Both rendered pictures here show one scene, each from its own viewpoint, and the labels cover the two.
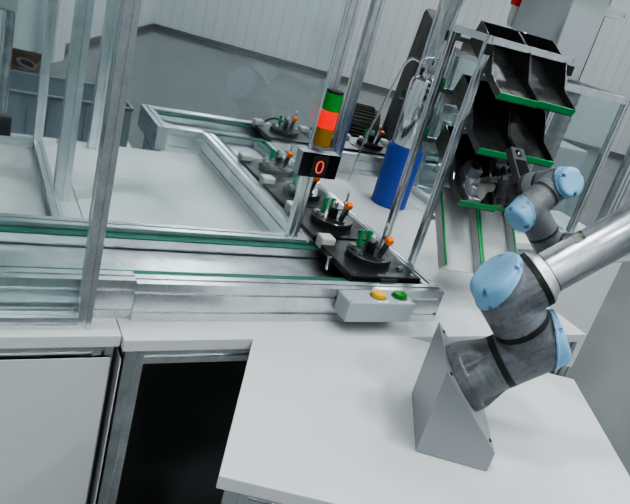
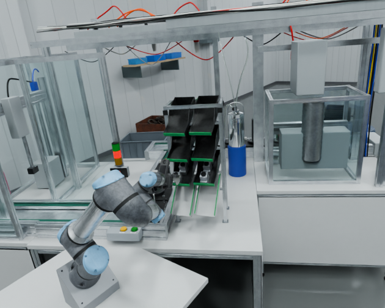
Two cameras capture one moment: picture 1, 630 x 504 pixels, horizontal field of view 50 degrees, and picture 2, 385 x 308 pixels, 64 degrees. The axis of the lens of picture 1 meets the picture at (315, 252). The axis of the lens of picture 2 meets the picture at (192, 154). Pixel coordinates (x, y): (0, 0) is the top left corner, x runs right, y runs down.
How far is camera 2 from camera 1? 1.80 m
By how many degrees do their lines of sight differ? 38
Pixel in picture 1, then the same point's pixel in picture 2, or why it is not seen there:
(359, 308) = (110, 235)
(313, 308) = (102, 234)
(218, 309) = not seen: hidden behind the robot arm
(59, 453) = not seen: hidden behind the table
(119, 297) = (32, 229)
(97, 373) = (27, 255)
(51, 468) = not seen: hidden behind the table
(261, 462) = (6, 296)
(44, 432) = (21, 274)
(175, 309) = (50, 233)
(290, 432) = (31, 286)
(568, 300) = (366, 223)
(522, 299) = (64, 241)
